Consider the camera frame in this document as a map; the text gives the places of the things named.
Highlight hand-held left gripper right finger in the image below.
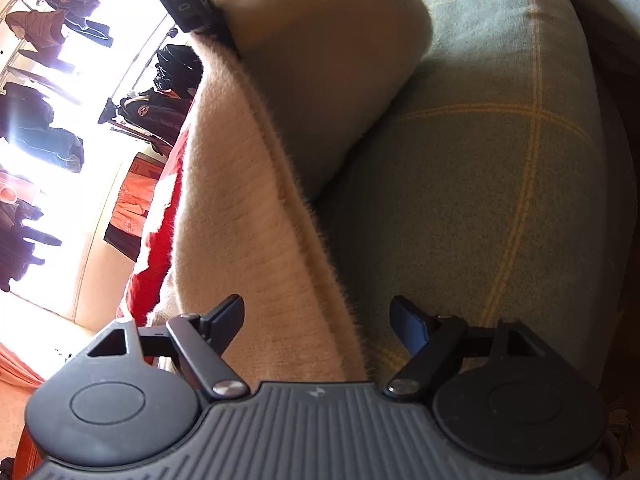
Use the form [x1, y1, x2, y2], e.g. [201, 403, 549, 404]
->
[385, 295, 551, 402]

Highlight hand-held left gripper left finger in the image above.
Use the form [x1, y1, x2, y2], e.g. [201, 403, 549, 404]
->
[87, 294, 249, 401]

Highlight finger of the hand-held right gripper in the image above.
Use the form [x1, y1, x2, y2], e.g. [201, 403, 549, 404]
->
[192, 0, 241, 58]

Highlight white fuzzy lettered sweater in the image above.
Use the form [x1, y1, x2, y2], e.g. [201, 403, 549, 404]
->
[147, 0, 435, 386]

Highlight black hooded jacket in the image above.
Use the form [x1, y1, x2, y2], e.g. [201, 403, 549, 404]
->
[155, 45, 203, 93]

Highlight red duvet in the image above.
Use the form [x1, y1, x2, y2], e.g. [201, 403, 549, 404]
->
[122, 125, 193, 328]

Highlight orange hanging cloth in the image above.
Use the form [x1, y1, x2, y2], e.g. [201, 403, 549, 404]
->
[110, 157, 166, 236]

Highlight brown hanging jacket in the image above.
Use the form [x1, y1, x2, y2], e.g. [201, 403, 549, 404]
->
[5, 10, 68, 68]

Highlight green plaid bed sheet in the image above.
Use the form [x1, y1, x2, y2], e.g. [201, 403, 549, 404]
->
[310, 0, 640, 411]

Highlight dark blue hanging jeans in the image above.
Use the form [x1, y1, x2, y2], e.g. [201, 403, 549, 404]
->
[0, 82, 85, 173]

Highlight orange curtain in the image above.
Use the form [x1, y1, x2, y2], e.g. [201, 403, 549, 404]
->
[0, 342, 66, 391]

